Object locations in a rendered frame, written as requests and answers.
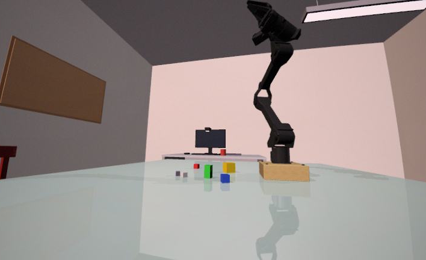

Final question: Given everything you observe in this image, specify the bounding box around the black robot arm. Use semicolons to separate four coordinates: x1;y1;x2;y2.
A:
252;21;301;164

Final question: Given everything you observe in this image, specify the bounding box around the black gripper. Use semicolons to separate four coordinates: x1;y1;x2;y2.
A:
247;0;287;36

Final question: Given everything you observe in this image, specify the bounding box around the blue block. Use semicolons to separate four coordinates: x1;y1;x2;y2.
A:
220;174;230;184

